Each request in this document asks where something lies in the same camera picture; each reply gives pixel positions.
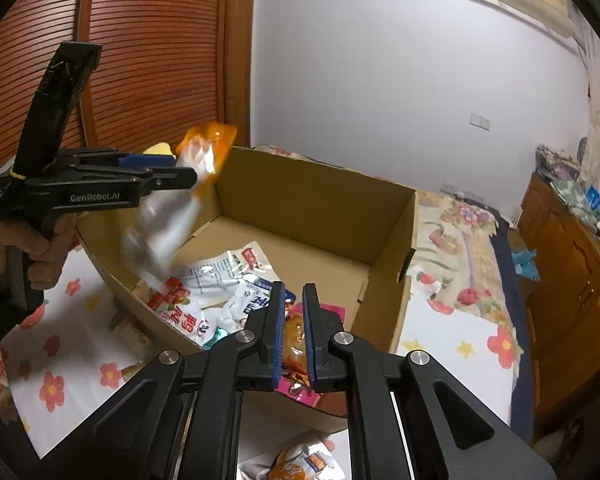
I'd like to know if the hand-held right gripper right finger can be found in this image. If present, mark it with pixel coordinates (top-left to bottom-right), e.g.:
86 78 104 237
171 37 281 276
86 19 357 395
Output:
302 283 556 480

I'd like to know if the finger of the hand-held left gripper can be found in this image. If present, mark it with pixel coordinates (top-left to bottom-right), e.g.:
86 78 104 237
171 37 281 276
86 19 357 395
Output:
85 168 199 194
62 148 177 171

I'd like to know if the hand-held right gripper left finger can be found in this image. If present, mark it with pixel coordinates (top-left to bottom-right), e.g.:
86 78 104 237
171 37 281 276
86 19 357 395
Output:
92 281 287 480

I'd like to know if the pink snack packet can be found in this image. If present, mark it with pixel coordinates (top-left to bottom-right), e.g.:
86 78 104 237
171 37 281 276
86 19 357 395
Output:
275 302 346 408

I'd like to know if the white blue snack packet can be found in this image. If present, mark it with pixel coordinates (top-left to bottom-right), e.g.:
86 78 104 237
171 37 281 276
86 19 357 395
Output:
219 280 276 331

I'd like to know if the orange clear snack packet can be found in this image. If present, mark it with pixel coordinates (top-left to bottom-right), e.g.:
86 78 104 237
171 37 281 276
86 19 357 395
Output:
121 121 238 281

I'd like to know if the white grey-print snack packet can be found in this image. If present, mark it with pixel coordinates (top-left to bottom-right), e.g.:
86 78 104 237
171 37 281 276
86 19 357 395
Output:
172 241 277 306

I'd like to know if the brown cardboard box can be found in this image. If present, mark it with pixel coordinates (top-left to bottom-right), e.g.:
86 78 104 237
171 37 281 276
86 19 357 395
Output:
75 146 420 433

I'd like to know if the person's left hand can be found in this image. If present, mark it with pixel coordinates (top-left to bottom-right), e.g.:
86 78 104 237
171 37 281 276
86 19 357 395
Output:
0 210 78 281

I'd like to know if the wooden louvered wardrobe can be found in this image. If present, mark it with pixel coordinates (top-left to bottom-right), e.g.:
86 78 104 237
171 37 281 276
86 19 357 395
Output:
0 0 256 221

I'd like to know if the silver orange snack packet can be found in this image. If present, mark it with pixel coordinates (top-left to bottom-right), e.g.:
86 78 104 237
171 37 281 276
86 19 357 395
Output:
240 432 348 480

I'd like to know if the white strawberry print sheet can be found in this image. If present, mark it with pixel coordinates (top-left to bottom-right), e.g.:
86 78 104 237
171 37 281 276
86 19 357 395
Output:
0 247 523 480

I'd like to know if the pale bread packet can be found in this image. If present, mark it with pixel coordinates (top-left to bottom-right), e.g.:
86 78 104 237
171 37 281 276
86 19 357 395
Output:
111 310 155 358

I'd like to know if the teal plastic bag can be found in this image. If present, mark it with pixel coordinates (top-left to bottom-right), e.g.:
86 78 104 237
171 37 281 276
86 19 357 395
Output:
512 247 543 281

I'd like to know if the wooden sideboard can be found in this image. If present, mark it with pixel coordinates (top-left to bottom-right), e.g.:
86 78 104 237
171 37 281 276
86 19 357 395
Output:
517 172 600 441

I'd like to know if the pale patterned curtain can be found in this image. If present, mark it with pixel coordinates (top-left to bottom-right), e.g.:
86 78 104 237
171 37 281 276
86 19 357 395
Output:
572 7 600 161

